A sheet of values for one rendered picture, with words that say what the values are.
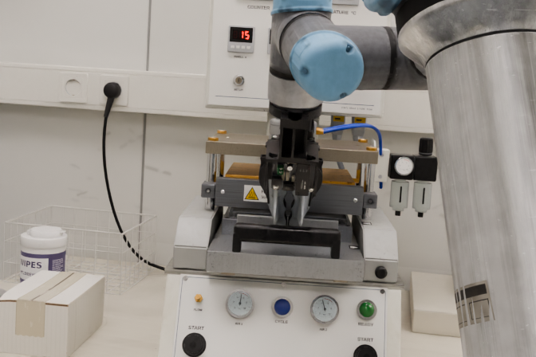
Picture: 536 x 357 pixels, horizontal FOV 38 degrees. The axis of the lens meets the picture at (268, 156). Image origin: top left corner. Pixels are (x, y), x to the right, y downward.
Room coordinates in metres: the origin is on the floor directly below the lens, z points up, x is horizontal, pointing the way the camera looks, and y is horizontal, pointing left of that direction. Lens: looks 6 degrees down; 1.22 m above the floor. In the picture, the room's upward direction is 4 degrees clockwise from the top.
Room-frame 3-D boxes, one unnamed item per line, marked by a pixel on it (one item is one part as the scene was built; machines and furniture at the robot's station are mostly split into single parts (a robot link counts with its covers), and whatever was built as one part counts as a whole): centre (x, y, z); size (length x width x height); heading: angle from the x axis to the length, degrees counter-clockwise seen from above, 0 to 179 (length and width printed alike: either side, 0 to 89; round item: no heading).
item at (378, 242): (1.21, -0.18, 0.97); 0.26 x 0.05 x 0.07; 179
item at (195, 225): (1.22, 0.10, 0.97); 0.25 x 0.05 x 0.07; 179
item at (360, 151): (1.32, -0.06, 1.08); 0.31 x 0.24 x 0.13; 89
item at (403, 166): (1.41, -0.26, 1.05); 0.15 x 0.05 x 0.15; 89
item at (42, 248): (1.45, 0.42, 0.83); 0.09 x 0.09 x 0.15
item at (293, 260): (1.20, -0.04, 0.97); 0.30 x 0.22 x 0.08; 179
